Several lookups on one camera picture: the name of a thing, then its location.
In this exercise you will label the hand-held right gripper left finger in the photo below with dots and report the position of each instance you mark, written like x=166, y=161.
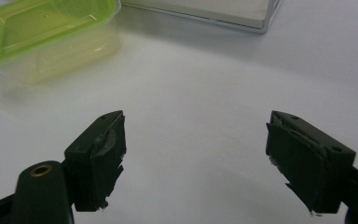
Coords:
x=90, y=168

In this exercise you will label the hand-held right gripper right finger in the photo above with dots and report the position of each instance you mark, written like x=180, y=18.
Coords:
x=304, y=161

